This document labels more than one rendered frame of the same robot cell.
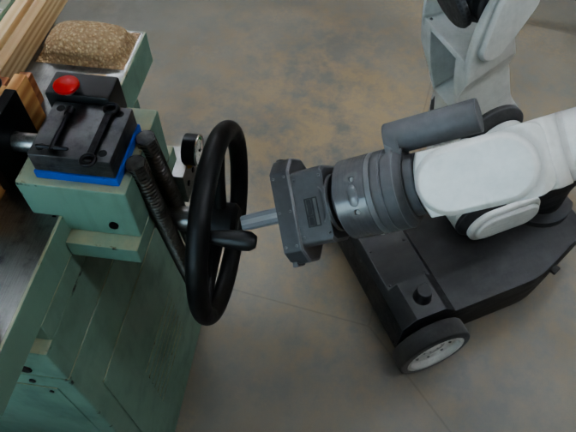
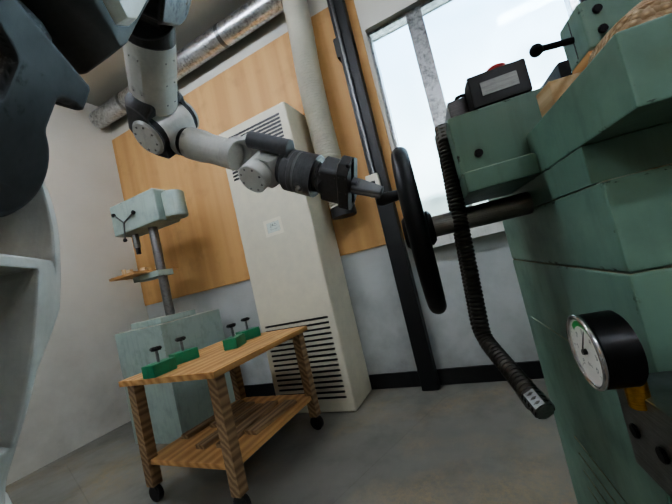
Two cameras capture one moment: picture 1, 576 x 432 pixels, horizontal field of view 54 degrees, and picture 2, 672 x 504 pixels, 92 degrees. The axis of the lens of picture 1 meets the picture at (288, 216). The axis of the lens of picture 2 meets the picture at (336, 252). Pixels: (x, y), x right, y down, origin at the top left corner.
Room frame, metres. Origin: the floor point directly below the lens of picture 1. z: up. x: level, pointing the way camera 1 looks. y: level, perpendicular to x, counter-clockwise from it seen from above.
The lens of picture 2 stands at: (1.04, 0.02, 0.78)
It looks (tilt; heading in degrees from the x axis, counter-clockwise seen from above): 3 degrees up; 188
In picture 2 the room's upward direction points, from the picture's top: 13 degrees counter-clockwise
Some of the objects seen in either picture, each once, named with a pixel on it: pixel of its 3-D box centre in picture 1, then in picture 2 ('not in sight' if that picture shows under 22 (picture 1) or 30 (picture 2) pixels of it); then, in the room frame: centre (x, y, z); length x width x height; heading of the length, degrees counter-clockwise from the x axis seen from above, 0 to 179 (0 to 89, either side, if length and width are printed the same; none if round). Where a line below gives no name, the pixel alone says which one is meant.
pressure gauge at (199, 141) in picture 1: (191, 153); (611, 359); (0.73, 0.19, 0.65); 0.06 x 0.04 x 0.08; 172
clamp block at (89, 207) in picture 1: (99, 167); (493, 146); (0.47, 0.24, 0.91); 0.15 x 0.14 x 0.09; 172
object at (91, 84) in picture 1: (86, 124); (480, 104); (0.48, 0.24, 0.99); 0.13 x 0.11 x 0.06; 172
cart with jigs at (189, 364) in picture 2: not in sight; (231, 393); (-0.44, -0.82, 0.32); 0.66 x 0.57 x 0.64; 162
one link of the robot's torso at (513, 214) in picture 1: (484, 195); not in sight; (0.92, -0.52, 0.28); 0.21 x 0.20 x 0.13; 112
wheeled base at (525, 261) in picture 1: (465, 218); not in sight; (0.91, -0.49, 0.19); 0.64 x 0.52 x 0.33; 112
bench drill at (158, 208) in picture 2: not in sight; (170, 307); (-1.01, -1.46, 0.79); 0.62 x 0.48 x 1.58; 74
